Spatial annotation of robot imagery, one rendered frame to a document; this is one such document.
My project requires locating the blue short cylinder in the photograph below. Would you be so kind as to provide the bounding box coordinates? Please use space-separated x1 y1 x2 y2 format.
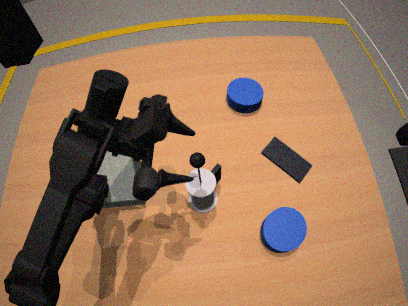
260 207 307 253
226 77 264 113

